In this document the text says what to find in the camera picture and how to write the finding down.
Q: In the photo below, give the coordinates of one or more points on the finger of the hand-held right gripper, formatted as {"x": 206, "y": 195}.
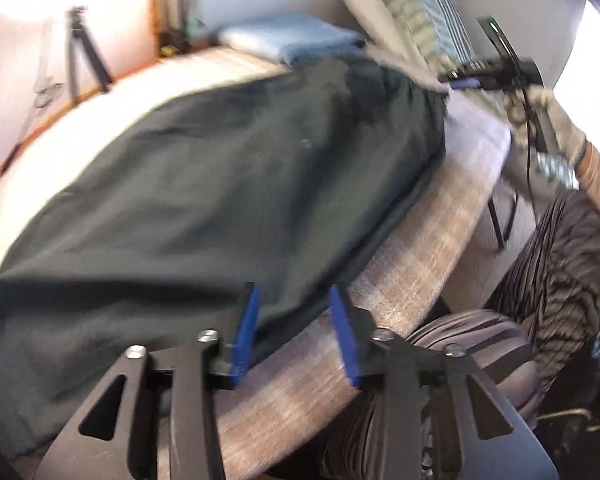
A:
{"x": 462, "y": 81}

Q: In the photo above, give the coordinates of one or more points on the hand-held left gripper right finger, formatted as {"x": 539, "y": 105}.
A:
{"x": 344, "y": 345}

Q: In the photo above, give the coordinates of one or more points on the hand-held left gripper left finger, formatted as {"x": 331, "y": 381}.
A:
{"x": 245, "y": 332}

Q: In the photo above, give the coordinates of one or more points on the dark green pants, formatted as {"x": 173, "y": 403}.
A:
{"x": 205, "y": 170}

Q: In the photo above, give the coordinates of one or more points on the person's right hand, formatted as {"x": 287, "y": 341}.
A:
{"x": 565, "y": 132}

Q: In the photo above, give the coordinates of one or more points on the striped pillow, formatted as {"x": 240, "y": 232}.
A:
{"x": 409, "y": 5}

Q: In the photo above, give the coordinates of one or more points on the folded blue jeans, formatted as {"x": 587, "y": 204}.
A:
{"x": 290, "y": 40}

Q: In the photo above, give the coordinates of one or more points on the person's striped clothing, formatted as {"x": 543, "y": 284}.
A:
{"x": 554, "y": 270}

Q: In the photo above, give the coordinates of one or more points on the black bag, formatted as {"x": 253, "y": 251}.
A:
{"x": 579, "y": 400}

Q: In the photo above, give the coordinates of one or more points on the small black tripod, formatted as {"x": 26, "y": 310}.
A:
{"x": 80, "y": 55}

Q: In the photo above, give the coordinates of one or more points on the wooden bed frame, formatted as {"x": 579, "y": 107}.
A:
{"x": 10, "y": 160}

